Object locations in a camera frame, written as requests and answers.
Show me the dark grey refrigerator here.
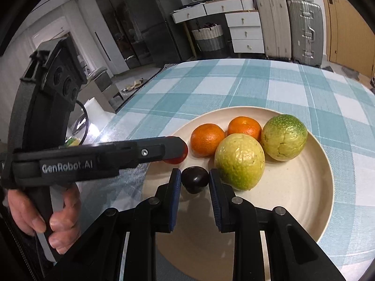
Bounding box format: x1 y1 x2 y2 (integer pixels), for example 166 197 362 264
122 0 192 66

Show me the dark plum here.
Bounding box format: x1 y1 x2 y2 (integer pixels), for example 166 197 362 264
181 166 209 194

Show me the white desk with drawers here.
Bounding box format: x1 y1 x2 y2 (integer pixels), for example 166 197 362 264
171 0 255 57

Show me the white drawer cabinet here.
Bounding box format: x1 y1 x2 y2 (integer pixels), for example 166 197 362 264
225 10 266 55

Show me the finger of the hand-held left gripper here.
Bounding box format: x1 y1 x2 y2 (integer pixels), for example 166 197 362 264
98 136 188 171

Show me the yellow green citrus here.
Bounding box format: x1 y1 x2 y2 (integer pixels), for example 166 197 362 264
214 133 266 191

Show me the beige suitcase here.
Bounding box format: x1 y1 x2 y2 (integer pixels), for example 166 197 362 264
255 0 293 63

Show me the silver suitcase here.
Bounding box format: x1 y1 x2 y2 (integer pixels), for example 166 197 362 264
286 0 323 67

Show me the cream round plate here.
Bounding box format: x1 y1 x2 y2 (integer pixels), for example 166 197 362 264
141 106 334 273

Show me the red cherry tomato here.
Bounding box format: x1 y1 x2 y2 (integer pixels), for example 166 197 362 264
164 143 188 165

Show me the black cable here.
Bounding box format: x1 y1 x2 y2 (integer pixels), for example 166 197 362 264
75 100 90 145

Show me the green mottled citrus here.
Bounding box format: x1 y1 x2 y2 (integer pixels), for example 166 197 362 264
260 114 308 162

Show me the dark tall cabinet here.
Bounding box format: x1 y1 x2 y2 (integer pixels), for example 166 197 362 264
89 0 141 69

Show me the orange tangerine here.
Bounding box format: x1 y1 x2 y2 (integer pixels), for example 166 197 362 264
227 116 262 141
190 124 225 158

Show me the person's left hand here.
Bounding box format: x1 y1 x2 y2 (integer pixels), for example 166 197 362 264
6 178 82 255

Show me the white grey woven basket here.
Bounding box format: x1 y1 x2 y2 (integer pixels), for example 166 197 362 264
192 23 227 54

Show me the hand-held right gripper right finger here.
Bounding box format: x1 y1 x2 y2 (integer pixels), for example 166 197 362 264
209 169 346 281

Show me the tan wooden door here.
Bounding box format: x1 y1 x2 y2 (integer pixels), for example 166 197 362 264
318 0 375 78

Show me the pair of slippers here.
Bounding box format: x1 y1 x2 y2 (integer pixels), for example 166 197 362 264
121 78 145 92

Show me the grey box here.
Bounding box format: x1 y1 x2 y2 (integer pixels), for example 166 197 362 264
93 67 117 97

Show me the white wardrobe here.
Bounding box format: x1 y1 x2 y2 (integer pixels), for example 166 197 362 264
78 0 129 75

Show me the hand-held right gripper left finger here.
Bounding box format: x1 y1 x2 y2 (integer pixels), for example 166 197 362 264
47 168 182 281

